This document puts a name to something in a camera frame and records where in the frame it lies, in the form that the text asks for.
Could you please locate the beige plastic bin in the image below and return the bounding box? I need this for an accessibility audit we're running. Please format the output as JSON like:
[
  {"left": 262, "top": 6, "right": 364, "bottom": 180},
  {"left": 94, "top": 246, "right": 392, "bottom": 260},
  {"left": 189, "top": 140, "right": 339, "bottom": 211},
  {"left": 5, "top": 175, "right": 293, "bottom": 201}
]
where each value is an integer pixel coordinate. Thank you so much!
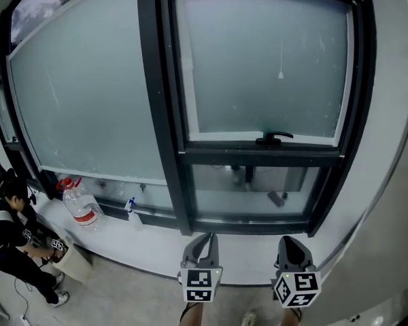
[{"left": 52, "top": 242, "right": 94, "bottom": 284}]

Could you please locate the white spray bottle blue nozzle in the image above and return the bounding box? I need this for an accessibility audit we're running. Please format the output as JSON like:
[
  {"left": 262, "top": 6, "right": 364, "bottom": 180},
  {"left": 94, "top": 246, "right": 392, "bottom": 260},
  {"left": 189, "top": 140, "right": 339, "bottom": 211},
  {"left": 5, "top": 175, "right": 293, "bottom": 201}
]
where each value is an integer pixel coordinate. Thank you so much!
[{"left": 123, "top": 196, "right": 146, "bottom": 232}]

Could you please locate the white pull cord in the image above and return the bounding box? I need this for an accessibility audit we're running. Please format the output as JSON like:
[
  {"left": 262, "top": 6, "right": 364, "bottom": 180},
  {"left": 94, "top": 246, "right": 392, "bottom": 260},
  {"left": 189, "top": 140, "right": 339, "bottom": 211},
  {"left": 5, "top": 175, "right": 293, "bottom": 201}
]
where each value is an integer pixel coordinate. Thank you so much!
[{"left": 277, "top": 0, "right": 286, "bottom": 80}]

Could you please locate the person's light shoe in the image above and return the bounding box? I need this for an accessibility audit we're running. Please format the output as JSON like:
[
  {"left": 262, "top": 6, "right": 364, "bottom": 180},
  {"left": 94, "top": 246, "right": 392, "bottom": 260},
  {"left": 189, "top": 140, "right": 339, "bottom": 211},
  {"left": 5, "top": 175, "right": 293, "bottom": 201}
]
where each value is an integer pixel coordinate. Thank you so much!
[{"left": 240, "top": 310, "right": 258, "bottom": 326}]

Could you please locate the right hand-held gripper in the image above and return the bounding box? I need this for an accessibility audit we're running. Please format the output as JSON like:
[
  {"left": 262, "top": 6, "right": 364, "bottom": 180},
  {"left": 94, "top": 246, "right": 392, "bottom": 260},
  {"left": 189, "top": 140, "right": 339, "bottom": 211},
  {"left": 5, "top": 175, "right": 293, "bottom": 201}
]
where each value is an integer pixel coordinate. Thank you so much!
[{"left": 273, "top": 235, "right": 322, "bottom": 309}]

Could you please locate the large clear water bottle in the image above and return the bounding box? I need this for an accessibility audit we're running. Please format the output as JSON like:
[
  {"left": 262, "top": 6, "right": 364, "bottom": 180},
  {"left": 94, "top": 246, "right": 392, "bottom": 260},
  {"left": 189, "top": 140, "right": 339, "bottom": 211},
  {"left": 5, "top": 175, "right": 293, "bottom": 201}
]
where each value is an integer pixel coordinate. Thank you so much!
[{"left": 56, "top": 176, "right": 107, "bottom": 234}]

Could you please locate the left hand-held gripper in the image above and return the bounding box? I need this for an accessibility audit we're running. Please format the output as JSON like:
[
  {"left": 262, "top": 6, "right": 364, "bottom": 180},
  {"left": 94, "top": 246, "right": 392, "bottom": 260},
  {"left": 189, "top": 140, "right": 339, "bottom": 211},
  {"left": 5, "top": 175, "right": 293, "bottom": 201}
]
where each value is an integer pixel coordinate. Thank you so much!
[{"left": 177, "top": 232, "right": 224, "bottom": 304}]

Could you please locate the person's right forearm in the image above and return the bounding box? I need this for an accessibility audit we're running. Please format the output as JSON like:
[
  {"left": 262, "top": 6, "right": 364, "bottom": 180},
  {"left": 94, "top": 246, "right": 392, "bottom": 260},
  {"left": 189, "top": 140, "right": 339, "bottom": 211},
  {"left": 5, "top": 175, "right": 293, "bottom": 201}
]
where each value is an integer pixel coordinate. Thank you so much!
[{"left": 279, "top": 306, "right": 303, "bottom": 326}]

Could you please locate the black window handle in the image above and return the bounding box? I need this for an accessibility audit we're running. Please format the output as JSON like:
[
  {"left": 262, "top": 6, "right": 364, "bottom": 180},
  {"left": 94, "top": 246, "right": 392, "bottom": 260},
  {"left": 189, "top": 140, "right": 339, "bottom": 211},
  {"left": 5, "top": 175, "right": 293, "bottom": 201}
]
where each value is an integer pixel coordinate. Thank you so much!
[{"left": 255, "top": 131, "right": 294, "bottom": 147}]

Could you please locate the person's left forearm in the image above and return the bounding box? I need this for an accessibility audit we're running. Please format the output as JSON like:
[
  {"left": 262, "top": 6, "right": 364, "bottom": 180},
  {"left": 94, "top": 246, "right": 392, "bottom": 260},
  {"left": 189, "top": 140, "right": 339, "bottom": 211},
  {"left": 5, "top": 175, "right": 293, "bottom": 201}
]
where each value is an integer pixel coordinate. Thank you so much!
[{"left": 179, "top": 302, "right": 204, "bottom": 326}]

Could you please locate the openable window sash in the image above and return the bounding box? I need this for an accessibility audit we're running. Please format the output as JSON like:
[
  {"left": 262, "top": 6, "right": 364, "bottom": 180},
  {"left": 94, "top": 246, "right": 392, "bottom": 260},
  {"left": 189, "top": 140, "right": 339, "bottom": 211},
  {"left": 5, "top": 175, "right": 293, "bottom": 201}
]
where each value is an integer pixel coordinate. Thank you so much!
[{"left": 0, "top": 0, "right": 378, "bottom": 239}]

